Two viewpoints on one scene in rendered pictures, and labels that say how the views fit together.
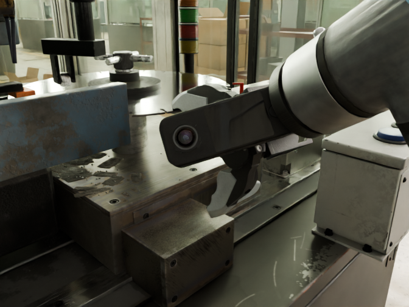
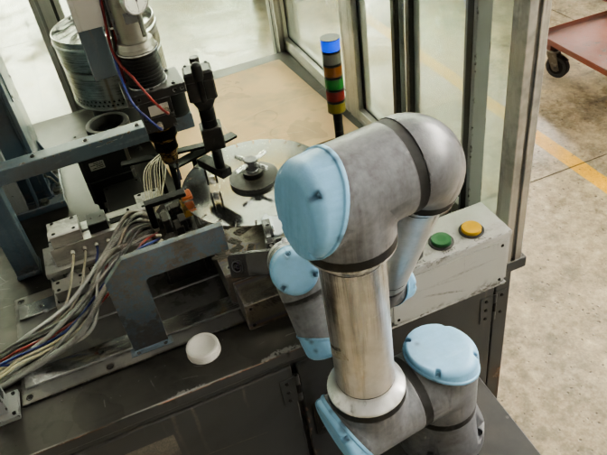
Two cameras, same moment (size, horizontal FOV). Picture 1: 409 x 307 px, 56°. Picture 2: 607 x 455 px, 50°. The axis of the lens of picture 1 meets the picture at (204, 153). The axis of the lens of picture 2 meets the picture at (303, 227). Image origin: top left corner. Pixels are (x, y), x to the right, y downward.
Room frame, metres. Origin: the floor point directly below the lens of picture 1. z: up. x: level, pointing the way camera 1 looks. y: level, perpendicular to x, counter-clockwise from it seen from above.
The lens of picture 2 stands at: (-0.42, -0.54, 1.78)
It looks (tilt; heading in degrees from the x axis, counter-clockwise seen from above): 39 degrees down; 29
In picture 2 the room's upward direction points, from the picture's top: 9 degrees counter-clockwise
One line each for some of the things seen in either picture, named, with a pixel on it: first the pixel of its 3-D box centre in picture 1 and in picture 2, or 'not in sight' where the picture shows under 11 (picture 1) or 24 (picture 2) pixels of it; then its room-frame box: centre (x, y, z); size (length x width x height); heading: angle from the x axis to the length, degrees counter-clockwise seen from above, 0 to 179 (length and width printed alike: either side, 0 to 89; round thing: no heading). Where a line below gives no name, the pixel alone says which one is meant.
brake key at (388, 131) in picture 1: (392, 138); not in sight; (0.50, -0.26, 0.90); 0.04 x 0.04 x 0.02
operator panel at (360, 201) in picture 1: (390, 170); (436, 264); (0.56, -0.30, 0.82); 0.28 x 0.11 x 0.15; 136
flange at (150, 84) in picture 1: (124, 79); (253, 173); (0.59, 0.12, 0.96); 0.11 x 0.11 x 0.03
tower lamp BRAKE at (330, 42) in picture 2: not in sight; (330, 43); (0.88, 0.04, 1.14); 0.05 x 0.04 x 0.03; 46
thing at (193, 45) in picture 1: (188, 45); (336, 105); (0.88, 0.04, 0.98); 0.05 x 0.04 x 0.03; 46
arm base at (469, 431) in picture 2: not in sight; (440, 413); (0.23, -0.39, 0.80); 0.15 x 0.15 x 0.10
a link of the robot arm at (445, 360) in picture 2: not in sight; (437, 373); (0.22, -0.39, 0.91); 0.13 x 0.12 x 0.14; 143
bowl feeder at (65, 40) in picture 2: not in sight; (120, 78); (1.00, 0.80, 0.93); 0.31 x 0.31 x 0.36
